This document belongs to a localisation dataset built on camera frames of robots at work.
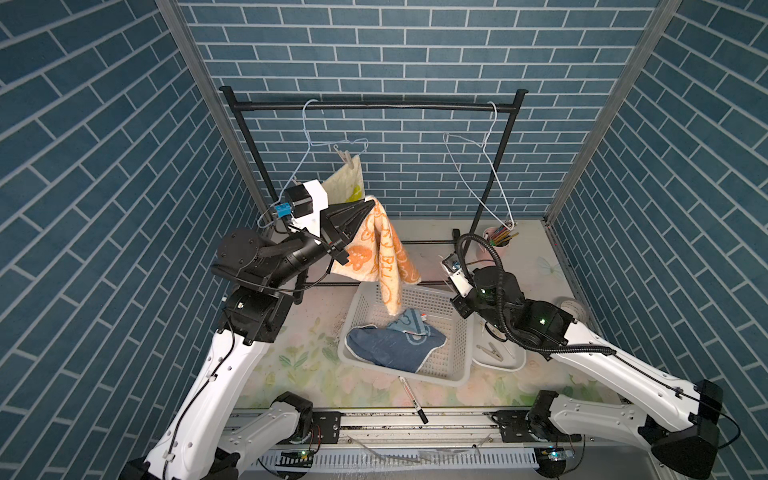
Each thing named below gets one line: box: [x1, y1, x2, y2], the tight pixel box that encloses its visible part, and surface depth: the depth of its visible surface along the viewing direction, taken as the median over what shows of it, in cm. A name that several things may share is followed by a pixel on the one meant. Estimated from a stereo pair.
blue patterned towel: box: [345, 308, 447, 373], surface depth 84 cm
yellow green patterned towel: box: [322, 155, 365, 205], surface depth 83 cm
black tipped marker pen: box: [398, 375, 429, 425], surface depth 78 cm
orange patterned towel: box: [331, 196, 421, 316], surface depth 55 cm
